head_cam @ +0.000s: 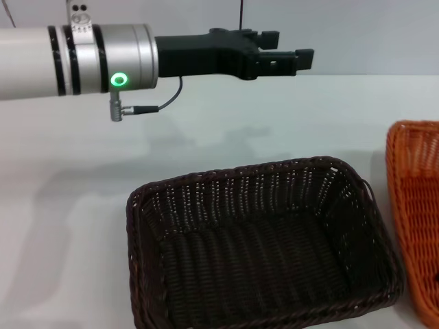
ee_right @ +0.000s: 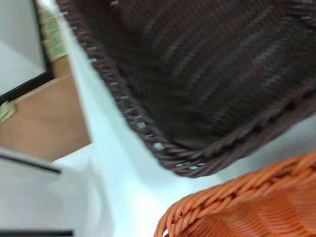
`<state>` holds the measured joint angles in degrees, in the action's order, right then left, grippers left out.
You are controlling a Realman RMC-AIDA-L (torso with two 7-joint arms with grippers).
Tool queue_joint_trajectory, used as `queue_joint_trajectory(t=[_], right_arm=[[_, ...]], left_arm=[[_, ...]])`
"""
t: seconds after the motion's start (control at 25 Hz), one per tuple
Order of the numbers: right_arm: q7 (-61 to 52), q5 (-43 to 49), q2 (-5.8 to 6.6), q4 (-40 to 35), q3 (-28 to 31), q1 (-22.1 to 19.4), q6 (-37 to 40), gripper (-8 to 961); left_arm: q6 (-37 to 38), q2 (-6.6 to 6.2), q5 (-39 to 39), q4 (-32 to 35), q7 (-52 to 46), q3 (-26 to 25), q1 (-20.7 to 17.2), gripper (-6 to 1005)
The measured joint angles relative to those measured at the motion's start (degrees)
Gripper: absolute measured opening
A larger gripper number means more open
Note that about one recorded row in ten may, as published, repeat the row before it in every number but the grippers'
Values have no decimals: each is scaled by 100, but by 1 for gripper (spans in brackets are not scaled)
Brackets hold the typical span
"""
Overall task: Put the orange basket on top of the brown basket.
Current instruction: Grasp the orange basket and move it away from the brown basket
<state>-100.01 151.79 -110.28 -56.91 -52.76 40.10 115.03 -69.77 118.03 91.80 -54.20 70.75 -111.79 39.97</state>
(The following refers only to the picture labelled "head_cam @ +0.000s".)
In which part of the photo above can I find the dark brown wicker basket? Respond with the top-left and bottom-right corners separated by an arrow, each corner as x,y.
126,156 -> 405,329

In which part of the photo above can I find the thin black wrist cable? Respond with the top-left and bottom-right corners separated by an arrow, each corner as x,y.
109,75 -> 183,123

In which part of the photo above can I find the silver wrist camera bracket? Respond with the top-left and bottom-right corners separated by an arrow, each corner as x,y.
66,0 -> 93,35

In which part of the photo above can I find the orange wicker basket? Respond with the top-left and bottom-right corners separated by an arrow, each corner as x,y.
385,119 -> 439,328

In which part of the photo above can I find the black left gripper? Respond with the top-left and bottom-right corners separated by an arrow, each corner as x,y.
154,28 -> 315,82

